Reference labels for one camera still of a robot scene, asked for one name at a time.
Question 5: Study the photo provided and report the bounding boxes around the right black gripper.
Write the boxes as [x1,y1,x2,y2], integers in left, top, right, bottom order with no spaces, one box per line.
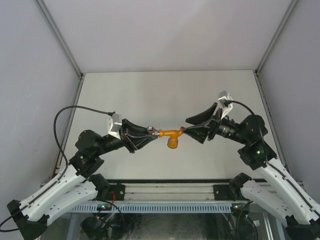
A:
[182,102,249,145]

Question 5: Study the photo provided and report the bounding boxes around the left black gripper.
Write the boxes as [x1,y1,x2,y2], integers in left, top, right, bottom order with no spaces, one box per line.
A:
[94,118,157,156]

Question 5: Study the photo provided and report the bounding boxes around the metal tee pipe fitting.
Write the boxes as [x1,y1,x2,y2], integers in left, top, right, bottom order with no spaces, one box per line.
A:
[146,126,160,138]

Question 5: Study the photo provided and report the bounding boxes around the orange plastic water faucet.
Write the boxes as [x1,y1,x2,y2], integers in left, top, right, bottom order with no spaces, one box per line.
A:
[158,126,185,149]

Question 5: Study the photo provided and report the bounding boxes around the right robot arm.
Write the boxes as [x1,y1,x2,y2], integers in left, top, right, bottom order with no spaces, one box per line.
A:
[183,103,320,240]

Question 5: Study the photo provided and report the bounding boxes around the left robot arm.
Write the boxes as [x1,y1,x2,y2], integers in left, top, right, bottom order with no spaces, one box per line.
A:
[7,119,160,240]

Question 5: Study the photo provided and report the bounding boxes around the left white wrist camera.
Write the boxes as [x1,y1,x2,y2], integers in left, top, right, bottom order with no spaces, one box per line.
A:
[107,113,122,140]

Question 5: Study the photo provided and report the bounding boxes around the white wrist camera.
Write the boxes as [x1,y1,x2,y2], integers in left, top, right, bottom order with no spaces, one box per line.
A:
[217,90,233,119]
[107,113,122,140]

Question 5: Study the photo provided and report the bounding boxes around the right black camera cable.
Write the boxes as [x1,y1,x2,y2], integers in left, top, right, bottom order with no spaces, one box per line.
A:
[223,99,270,163]

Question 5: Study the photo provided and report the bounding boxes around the black camera cable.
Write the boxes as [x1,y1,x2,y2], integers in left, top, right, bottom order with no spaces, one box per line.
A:
[223,99,270,163]
[53,106,116,176]

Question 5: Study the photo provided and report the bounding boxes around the left black camera cable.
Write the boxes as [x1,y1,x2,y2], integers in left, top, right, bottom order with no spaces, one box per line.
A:
[53,106,116,176]

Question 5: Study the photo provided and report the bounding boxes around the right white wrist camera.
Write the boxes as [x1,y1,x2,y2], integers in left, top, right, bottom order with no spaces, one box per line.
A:
[217,90,233,119]

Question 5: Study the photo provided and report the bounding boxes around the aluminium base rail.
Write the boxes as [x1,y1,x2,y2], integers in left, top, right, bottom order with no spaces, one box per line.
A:
[104,182,246,203]

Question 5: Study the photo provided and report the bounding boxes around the slotted grey cable duct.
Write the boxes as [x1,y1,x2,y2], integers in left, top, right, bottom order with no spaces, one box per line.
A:
[67,202,234,214]

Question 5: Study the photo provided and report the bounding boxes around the right aluminium frame post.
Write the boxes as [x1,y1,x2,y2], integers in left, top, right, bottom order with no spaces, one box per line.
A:
[255,0,300,75]

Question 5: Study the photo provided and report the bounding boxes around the aluminium frame post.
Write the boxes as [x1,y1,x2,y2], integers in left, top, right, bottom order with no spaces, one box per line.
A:
[33,0,84,80]
[255,0,300,75]

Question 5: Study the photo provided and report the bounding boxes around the left aluminium frame post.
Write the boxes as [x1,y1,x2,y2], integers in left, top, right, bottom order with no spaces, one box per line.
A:
[33,0,84,80]

